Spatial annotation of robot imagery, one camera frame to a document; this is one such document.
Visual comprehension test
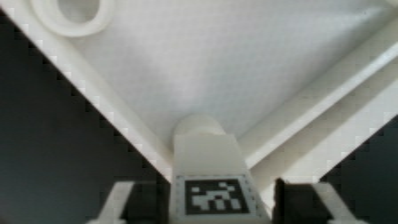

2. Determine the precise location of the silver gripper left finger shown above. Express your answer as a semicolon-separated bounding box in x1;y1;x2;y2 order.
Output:
86;181;136;224

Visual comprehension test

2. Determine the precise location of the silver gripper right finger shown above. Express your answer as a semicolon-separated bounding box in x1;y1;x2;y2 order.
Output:
274;179;368;224

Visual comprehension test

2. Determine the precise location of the white desk top tray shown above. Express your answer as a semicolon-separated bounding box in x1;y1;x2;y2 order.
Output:
0;0;393;172

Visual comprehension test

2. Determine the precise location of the white front barrier wall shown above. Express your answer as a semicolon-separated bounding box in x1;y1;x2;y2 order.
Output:
253;64;398;203

